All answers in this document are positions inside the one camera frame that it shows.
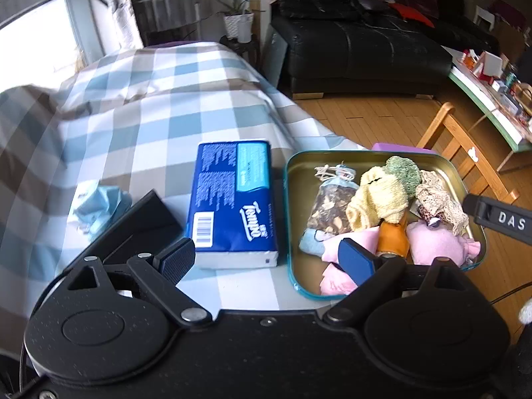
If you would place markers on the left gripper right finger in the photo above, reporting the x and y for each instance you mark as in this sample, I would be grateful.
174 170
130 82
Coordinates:
374 277

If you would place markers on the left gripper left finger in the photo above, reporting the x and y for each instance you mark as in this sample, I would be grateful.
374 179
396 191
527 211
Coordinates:
158 275

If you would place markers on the pink cloth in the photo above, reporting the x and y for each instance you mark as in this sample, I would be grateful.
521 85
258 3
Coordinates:
351 261

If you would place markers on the orange cloth doll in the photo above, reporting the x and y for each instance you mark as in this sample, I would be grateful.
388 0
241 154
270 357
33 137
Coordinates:
393 239

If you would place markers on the pink plush toy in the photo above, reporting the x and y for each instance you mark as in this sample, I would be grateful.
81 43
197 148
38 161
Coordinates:
427 244

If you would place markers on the light blue small cloth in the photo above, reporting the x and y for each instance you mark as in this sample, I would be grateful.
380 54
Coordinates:
313 241

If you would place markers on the potpourri sachet bag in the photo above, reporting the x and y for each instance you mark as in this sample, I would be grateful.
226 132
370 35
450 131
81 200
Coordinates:
336 190

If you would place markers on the yellow plush toy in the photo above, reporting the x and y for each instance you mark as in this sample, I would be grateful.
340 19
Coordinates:
380 197

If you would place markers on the beige lace cloth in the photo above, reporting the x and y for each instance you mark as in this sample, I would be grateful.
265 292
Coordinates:
437 202

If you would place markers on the blue face mask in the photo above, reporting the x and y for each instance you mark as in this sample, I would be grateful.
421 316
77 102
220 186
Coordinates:
96 207

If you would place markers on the black box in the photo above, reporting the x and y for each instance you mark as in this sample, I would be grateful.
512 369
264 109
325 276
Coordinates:
147 227

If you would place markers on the gold metal tin tray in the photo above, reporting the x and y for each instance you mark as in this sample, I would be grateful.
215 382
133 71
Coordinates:
301 189

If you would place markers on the blue Tempo tissue pack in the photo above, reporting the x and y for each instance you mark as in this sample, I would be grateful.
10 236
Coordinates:
231 217

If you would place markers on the wooden chair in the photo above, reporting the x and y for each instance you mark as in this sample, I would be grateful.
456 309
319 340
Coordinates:
461 140

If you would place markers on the purple mat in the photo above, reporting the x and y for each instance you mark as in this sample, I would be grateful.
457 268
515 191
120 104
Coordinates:
383 146

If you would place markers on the white box on table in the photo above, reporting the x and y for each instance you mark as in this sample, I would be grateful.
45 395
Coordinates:
488 65

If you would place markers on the checkered blue beige tablecloth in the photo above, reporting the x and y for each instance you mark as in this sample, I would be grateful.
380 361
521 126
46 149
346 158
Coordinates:
133 120

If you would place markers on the red cushion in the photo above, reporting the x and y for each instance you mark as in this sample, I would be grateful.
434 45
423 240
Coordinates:
409 13

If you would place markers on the black leather sofa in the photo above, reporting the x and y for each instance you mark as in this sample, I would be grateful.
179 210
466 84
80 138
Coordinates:
365 46

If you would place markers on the patterned curtain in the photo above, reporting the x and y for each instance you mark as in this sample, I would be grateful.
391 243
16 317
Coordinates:
128 34

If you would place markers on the dark wooden plant stand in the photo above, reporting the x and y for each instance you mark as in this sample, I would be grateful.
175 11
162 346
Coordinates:
249 51

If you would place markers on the round side table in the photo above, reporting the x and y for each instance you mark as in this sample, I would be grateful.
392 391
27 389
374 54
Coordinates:
181 17

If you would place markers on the white potted plant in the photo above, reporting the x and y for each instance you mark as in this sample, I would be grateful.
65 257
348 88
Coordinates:
239 19

